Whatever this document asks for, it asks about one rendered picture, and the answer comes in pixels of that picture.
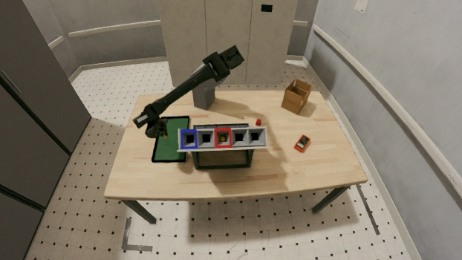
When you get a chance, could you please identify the white curved cover panel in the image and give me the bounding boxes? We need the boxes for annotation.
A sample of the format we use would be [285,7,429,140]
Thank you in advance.
[177,123,269,152]

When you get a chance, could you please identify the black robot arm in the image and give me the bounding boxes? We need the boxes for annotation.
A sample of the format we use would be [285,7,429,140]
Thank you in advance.
[132,45,244,139]

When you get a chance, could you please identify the green tray with black rim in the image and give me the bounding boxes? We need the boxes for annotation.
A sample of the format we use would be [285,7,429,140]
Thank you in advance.
[152,115,189,163]

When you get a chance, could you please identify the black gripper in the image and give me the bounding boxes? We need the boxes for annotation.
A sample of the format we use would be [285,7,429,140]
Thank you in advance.
[157,118,168,137]

